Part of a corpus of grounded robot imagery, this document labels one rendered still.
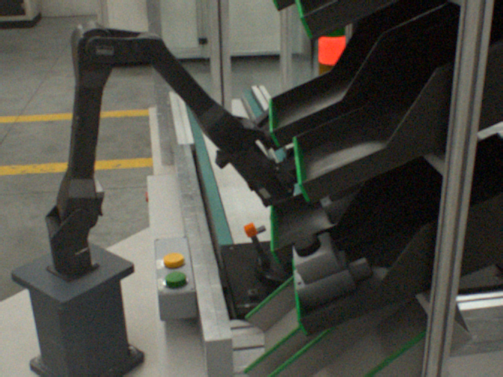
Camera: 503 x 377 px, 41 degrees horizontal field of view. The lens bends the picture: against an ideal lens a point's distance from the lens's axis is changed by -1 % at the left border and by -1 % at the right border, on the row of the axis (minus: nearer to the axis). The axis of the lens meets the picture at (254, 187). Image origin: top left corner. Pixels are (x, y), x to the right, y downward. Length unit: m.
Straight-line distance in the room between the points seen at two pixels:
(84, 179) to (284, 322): 0.38
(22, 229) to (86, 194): 2.64
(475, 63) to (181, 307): 0.80
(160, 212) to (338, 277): 1.04
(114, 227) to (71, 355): 2.43
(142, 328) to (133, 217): 2.34
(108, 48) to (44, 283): 0.39
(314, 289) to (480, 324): 0.55
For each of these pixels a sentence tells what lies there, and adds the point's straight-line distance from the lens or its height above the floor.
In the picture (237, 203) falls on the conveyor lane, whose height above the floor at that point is 0.92.
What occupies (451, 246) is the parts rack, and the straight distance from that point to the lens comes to 0.68.
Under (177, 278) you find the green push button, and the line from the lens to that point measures 1.26.
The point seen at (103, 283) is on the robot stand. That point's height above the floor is 1.06.
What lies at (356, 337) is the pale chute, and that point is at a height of 1.09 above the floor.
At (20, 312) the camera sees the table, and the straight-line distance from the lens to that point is 1.45.
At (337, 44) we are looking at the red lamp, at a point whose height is 1.35.
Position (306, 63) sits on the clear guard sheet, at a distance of 1.68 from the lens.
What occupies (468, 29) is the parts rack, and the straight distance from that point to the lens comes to 0.60.
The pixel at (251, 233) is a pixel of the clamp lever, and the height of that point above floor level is 1.06.
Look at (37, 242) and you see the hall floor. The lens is 3.54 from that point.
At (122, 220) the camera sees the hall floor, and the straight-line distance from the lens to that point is 3.64.
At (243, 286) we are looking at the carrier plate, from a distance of 1.23.
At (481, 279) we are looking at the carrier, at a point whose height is 0.97.
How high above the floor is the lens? 1.64
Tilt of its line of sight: 25 degrees down
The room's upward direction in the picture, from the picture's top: 1 degrees counter-clockwise
